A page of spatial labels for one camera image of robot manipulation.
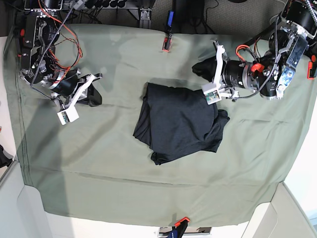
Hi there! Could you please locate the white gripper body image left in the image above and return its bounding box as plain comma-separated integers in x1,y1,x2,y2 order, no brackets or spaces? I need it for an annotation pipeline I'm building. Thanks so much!
51,73,103,110

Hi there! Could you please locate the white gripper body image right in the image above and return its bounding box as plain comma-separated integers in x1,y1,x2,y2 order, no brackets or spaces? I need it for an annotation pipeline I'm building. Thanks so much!
212,40,239,101

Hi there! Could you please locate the dark navy long-sleeve T-shirt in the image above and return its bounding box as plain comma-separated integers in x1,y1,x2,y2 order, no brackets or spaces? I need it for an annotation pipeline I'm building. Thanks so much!
133,83,230,165

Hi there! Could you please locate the robot arm image right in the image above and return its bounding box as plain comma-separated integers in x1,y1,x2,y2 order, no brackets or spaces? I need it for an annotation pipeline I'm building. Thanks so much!
192,0,317,105

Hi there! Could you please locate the orange black clamp top centre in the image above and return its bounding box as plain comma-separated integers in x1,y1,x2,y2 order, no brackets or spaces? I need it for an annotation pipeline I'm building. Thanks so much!
162,33,173,52

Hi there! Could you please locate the orange black clamp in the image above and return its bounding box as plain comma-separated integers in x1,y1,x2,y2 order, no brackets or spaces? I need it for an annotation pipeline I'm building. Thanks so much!
14,28,25,57
162,33,173,52
167,217,190,238
307,55,317,80

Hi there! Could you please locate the white power strip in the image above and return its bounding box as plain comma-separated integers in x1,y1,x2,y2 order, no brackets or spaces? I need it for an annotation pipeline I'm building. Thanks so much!
56,0,87,10

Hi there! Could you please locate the orange black clamp far left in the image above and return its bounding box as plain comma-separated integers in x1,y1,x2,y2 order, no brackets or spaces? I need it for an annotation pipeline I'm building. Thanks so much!
14,28,25,57

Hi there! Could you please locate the orange black clamp far right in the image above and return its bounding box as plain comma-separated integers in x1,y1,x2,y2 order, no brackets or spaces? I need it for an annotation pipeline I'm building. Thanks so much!
307,55,317,80

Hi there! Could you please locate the orange black clamp bottom centre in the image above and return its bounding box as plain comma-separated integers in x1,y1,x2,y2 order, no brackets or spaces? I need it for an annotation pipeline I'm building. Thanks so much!
167,217,190,238

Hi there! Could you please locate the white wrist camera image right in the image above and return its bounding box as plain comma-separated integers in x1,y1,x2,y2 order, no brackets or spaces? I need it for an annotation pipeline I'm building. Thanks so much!
202,82,221,105

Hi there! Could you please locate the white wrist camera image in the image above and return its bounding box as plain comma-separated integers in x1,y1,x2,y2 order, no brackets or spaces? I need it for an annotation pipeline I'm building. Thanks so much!
57,107,79,125
202,82,221,105

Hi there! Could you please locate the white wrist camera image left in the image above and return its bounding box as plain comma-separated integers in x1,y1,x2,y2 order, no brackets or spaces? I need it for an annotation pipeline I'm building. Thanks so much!
57,107,79,125

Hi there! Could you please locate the grey metal bracket post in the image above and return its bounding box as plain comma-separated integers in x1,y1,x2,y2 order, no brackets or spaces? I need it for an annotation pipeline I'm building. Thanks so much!
139,8,152,29

